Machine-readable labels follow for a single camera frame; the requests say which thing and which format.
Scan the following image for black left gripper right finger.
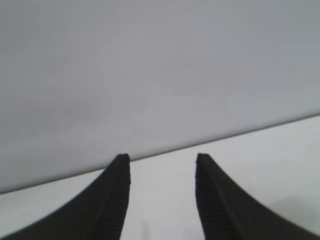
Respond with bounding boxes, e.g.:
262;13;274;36
194;152;320;240

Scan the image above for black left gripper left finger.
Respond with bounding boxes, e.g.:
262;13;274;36
0;153;132;240

